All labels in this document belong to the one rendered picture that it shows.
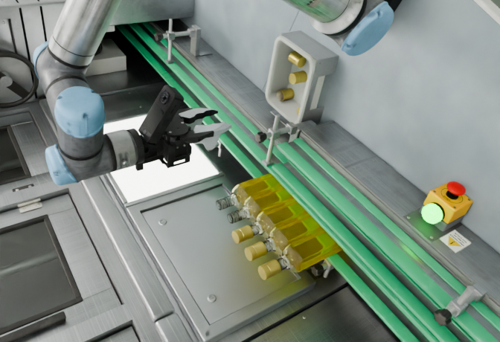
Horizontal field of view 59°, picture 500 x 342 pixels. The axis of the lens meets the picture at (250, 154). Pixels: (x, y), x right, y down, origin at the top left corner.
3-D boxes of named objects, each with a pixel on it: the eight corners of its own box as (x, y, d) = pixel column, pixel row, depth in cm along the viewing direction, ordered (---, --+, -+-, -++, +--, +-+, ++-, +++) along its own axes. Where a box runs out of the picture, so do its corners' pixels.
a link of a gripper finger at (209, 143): (228, 142, 99) (187, 146, 96) (231, 120, 95) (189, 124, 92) (233, 151, 97) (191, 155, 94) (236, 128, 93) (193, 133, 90)
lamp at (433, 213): (424, 212, 102) (415, 215, 100) (431, 198, 99) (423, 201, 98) (440, 225, 99) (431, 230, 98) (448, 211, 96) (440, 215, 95)
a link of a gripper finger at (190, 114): (207, 122, 104) (175, 136, 98) (209, 100, 100) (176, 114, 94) (216, 128, 102) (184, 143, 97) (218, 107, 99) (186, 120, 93)
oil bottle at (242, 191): (286, 178, 135) (227, 200, 124) (290, 164, 131) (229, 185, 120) (298, 190, 131) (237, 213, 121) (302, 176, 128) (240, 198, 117)
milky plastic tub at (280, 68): (285, 94, 146) (263, 99, 141) (299, 29, 132) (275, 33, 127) (319, 123, 135) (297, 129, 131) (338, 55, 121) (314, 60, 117)
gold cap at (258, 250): (264, 257, 109) (249, 264, 107) (257, 244, 111) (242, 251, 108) (268, 250, 107) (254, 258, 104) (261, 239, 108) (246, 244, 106)
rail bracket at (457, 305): (469, 285, 91) (428, 314, 84) (485, 263, 86) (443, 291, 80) (486, 301, 88) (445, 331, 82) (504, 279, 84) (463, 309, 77)
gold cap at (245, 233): (245, 231, 114) (230, 237, 112) (246, 221, 112) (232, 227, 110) (252, 241, 112) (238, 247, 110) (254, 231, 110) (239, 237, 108)
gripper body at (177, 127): (177, 141, 99) (125, 155, 93) (178, 109, 94) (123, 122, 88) (193, 161, 95) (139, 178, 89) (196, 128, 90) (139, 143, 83)
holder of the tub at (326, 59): (283, 108, 149) (264, 112, 145) (300, 30, 132) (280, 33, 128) (315, 136, 139) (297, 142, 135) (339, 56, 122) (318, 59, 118)
